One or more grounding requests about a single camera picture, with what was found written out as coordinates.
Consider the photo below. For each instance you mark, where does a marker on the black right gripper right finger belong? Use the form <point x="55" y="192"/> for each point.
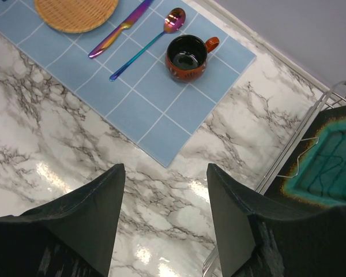
<point x="258" y="236"/>

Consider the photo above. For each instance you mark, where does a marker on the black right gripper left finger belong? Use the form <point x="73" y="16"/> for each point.
<point x="73" y="235"/>

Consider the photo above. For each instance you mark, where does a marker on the black teal square plate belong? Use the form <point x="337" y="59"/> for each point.
<point x="314" y="176"/>

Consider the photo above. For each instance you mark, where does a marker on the blue grid placemat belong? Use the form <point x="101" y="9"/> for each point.
<point x="154" y="111"/>

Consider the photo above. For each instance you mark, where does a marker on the orange black mug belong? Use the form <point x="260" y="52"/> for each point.
<point x="187" y="57"/>

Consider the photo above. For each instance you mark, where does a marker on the woven wicker round trivet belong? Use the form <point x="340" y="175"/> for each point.
<point x="75" y="16"/>

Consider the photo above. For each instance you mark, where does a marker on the iridescent spoon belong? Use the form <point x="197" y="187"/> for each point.
<point x="172" y="23"/>

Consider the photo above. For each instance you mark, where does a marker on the iridescent knife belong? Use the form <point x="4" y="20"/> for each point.
<point x="126" y="24"/>

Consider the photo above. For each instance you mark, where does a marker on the wire dish rack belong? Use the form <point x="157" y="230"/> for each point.
<point x="333" y="98"/>

